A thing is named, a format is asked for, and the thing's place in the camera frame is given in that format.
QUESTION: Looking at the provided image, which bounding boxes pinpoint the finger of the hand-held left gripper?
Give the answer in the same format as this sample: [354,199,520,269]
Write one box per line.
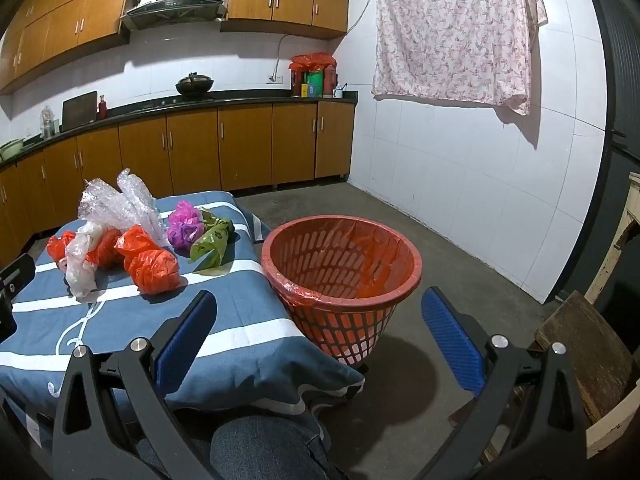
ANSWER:
[0,254,37,341]

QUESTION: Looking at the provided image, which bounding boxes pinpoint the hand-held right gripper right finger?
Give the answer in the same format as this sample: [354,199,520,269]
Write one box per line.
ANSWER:
[415,286,591,480]

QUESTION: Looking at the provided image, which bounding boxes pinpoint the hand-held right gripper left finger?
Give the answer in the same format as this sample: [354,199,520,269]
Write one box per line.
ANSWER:
[50,289,221,480]

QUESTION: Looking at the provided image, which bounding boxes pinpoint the red plastic basket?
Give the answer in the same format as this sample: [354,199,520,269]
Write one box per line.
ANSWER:
[261,215,423,366]

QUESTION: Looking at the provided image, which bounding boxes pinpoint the small clear bubble wrap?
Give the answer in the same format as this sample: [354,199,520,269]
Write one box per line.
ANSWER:
[78,178,127,227]

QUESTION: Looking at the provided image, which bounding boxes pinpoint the large clear bubble wrap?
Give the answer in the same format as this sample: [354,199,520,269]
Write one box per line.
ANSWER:
[116,168,164,247]

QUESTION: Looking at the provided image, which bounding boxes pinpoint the blue white striped blanket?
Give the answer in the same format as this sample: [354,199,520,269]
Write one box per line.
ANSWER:
[0,190,366,431]

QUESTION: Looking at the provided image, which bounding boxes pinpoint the white plastic bag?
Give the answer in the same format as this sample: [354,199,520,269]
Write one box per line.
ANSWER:
[62,221,109,299]

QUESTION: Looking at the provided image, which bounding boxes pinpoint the large red plastic bag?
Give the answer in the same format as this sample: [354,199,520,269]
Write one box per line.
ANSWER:
[114,225,182,295]

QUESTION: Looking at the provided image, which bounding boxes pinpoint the light green printed bag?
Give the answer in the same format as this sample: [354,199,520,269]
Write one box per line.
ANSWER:
[187,208,236,267]

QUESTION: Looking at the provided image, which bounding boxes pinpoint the small red plastic bag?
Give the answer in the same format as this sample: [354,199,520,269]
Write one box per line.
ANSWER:
[46,228,124,269]

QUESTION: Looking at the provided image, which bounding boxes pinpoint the purple plastic bag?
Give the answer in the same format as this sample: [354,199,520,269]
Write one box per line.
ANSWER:
[166,200,205,249]

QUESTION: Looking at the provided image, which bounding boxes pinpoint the old wooden chair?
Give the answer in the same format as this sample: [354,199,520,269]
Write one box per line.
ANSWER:
[534,172,640,461]

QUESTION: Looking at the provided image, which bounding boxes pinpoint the person's leg in jeans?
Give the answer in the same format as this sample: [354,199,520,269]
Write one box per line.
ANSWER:
[210,414,341,480]

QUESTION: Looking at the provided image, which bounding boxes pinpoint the dark cutting board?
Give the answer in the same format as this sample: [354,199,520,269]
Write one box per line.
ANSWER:
[61,91,98,132]

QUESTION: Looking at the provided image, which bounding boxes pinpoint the wooden base cabinets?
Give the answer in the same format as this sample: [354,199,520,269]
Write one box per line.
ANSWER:
[0,101,356,261]

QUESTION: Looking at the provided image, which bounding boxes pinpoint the black countertop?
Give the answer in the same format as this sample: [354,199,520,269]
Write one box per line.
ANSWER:
[0,89,359,163]

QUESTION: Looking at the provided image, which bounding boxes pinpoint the black wok with lid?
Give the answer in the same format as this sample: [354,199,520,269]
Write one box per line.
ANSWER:
[175,73,216,97]

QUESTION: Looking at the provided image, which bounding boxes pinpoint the red bag over containers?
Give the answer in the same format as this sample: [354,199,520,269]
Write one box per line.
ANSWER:
[289,52,338,98]

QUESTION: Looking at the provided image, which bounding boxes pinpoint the pink floral hanging cloth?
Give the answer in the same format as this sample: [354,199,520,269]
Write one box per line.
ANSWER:
[371,0,548,117]

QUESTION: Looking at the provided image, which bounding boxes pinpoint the white socket with cable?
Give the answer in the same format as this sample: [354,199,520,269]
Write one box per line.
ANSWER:
[267,34,293,84]

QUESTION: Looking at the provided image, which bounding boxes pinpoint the wooden wall cabinets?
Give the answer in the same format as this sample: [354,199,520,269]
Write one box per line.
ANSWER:
[0,0,351,96]

